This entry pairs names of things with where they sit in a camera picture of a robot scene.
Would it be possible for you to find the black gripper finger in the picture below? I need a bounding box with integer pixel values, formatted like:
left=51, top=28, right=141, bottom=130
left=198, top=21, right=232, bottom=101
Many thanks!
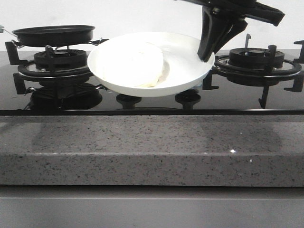
left=197, top=6, right=229, bottom=62
left=213, top=20, right=247, bottom=54

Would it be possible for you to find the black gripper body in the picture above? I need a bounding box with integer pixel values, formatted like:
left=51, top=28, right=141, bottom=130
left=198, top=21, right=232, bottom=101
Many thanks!
left=188, top=0, right=285, bottom=26

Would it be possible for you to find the white plate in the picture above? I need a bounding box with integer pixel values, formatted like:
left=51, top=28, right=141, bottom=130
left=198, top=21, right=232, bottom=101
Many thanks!
left=87, top=32, right=215, bottom=97

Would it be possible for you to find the fried egg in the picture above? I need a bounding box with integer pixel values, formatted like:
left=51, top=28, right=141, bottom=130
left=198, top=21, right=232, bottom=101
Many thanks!
left=100, top=42, right=164, bottom=87

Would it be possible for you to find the black frying pan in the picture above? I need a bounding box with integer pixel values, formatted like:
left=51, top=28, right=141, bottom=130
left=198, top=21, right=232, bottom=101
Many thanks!
left=10, top=25, right=95, bottom=47

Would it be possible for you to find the black right gas burner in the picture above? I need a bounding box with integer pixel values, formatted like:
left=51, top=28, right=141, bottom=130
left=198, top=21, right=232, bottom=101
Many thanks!
left=228, top=48, right=270, bottom=70

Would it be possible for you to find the black gas burner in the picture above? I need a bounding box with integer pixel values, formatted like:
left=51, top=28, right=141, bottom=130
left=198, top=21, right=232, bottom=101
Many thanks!
left=228, top=48, right=270, bottom=70
left=34, top=49, right=87, bottom=70

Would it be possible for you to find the black right pan support grate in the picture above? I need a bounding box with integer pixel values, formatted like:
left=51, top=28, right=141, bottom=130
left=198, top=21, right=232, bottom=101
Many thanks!
left=202, top=34, right=304, bottom=109

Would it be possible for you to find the black pan support grate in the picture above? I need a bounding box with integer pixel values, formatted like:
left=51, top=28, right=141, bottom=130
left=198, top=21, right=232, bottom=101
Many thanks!
left=5, top=40, right=108, bottom=98
left=202, top=34, right=304, bottom=109

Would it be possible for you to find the black left gas burner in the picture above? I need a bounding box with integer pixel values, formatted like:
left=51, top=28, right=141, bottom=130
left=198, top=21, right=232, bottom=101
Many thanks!
left=34, top=49, right=87, bottom=70

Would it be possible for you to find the black glass cooktop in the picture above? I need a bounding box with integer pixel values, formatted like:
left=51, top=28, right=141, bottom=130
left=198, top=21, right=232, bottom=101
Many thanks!
left=0, top=51, right=304, bottom=116

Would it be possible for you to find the black left pan support grate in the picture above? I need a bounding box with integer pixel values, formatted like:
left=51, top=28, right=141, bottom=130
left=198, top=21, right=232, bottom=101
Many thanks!
left=5, top=40, right=108, bottom=98

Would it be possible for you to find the grey cabinet drawer front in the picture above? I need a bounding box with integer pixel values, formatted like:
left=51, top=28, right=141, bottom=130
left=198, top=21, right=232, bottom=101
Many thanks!
left=0, top=187, right=304, bottom=228

